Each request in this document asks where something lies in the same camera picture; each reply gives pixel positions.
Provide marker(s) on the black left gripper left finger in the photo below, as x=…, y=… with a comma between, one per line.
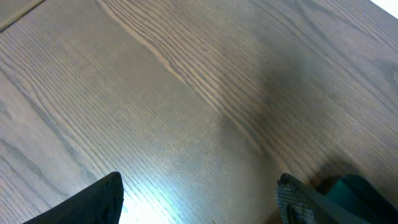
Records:
x=99, y=203

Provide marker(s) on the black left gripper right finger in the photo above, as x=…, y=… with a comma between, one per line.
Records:
x=299, y=203

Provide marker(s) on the dark green rectangular tray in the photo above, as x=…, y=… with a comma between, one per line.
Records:
x=356, y=195

